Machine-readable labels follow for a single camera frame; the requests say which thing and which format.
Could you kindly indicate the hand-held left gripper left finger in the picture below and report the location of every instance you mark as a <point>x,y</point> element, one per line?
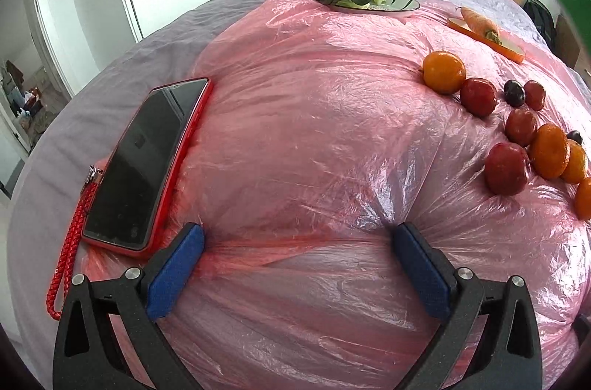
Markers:
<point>175,270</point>

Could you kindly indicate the pink plastic sheet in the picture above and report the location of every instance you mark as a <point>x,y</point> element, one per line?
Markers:
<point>300,140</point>

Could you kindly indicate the wooden nightstand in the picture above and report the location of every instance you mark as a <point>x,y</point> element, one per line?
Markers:
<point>570,39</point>

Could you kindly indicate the red apple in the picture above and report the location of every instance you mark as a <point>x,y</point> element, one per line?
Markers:
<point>535,95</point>
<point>507,168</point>
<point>521,127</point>
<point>478,96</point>

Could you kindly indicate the white door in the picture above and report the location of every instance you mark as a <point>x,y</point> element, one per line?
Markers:
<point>55,25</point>

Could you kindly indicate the carrot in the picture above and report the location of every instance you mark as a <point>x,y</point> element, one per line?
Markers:
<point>478,20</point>

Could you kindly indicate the large orange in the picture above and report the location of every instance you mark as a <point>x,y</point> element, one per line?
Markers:
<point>547,150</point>

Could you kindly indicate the white patterned plate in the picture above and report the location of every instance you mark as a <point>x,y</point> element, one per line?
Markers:
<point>401,4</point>

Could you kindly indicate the black backpack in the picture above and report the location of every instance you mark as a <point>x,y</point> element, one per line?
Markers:
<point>540,20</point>

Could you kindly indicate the phone in red case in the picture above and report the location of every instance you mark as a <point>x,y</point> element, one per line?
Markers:
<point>143,159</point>

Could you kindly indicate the dark plum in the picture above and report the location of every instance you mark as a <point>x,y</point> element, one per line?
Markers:
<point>514,92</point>
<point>575,136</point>

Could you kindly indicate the small bok choy piece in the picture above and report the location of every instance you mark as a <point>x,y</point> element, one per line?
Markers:
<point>377,1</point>

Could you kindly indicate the orange rimmed plate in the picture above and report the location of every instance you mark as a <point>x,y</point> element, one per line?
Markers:
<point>510,50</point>

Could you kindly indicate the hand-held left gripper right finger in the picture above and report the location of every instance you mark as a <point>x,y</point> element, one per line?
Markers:
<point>422,270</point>

